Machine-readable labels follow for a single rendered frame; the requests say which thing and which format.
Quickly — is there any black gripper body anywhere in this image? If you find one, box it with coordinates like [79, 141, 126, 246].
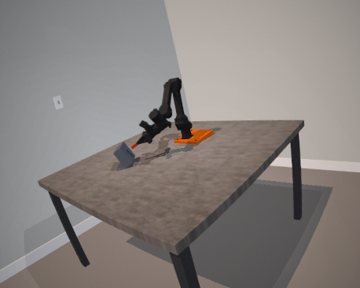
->
[142, 124, 161, 144]

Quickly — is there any grey sloped panel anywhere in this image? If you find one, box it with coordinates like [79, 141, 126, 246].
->
[113, 142, 135, 171]

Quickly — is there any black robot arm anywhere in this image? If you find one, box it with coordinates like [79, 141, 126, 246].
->
[139, 77, 194, 139]

